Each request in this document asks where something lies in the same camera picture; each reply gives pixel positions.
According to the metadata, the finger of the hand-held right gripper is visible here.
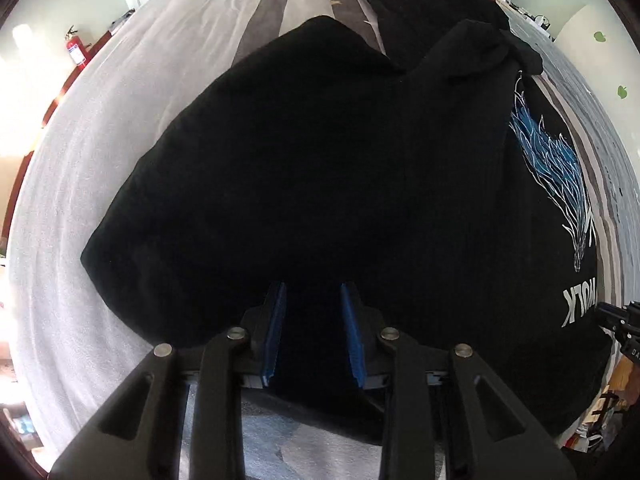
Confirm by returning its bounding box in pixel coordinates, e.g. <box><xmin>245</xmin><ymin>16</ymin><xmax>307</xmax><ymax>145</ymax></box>
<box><xmin>597</xmin><ymin>301</ymin><xmax>640</xmax><ymax>333</ymax></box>

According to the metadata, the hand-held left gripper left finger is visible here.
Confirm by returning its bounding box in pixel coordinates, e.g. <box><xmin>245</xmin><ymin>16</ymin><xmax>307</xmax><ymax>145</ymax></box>
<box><xmin>47</xmin><ymin>280</ymin><xmax>288</xmax><ymax>480</ymax></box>

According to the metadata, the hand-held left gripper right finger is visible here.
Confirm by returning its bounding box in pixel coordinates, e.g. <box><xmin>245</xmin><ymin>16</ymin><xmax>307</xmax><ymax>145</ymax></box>
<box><xmin>340</xmin><ymin>280</ymin><xmax>578</xmax><ymax>480</ymax></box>

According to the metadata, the black printed sweatshirt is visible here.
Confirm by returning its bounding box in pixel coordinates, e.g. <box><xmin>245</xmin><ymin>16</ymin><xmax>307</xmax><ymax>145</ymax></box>
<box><xmin>80</xmin><ymin>0</ymin><xmax>613</xmax><ymax>441</ymax></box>

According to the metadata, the white board with green stickers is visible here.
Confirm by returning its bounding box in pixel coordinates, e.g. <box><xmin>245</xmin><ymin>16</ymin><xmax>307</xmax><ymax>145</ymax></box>
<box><xmin>552</xmin><ymin>4</ymin><xmax>640</xmax><ymax>201</ymax></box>

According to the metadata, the striped bed sheet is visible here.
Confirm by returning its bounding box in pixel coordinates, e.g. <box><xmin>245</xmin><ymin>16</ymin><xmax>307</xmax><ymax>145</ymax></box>
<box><xmin>7</xmin><ymin>0</ymin><xmax>636</xmax><ymax>480</ymax></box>

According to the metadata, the cluttered white dresser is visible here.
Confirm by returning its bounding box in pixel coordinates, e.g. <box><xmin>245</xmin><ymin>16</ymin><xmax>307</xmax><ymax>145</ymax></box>
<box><xmin>495</xmin><ymin>0</ymin><xmax>553</xmax><ymax>41</ymax></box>

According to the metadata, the red fire extinguisher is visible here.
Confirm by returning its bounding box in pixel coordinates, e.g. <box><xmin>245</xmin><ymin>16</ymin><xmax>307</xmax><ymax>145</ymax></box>
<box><xmin>65</xmin><ymin>24</ymin><xmax>91</xmax><ymax>68</ymax></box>

